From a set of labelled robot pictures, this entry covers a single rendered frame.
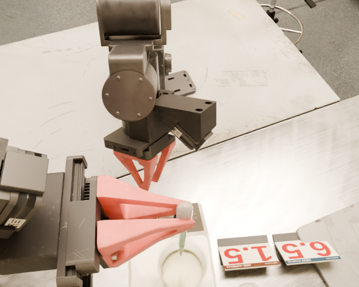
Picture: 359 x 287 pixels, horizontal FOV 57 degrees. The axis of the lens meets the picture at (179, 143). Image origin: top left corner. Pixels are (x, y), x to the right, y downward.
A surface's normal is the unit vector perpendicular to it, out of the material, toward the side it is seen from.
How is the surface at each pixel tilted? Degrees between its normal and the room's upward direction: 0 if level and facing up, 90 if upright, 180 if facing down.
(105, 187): 22
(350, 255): 0
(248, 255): 40
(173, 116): 67
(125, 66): 60
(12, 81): 0
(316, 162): 0
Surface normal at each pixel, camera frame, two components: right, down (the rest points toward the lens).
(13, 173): 0.59, -0.48
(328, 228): 0.00, -0.54
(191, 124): -0.51, 0.43
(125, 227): 0.38, -0.52
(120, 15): 0.03, 0.54
